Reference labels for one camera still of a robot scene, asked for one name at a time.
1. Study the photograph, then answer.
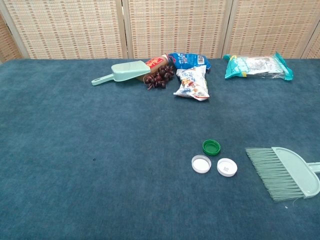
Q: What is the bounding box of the teal and clear package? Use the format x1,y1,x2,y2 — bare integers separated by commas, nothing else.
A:
223,51,295,82

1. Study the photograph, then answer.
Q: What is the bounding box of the blue felt table mat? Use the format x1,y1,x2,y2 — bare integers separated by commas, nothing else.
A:
0,58,320,240

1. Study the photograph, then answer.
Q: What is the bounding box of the blue snack bag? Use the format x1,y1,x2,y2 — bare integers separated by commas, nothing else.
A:
167,51,212,75

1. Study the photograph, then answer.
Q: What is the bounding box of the plain white bottle cap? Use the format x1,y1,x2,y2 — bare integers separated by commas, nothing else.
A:
191,154,212,174

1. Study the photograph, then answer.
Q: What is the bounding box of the dark red grape bunch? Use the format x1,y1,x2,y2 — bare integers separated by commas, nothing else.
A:
144,64,175,91

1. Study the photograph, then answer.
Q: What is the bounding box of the mint green dustpan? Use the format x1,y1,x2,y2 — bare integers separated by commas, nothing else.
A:
91,60,152,87

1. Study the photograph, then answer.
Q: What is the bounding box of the green bottle cap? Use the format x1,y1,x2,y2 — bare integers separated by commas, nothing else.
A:
201,139,222,156

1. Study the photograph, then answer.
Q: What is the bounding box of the white snack bag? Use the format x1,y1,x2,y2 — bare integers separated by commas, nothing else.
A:
173,64,210,102

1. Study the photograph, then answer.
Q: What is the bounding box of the woven bamboo screen panel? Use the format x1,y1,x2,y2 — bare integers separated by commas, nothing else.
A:
222,0,320,60
301,24,320,60
122,0,235,60
0,0,128,60
0,12,23,63

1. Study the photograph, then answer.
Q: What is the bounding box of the white bottle cap with print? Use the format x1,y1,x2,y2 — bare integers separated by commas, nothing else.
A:
216,157,238,178

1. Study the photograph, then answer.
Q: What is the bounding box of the red brown snack box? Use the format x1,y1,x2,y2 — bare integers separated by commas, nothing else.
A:
136,54,173,82

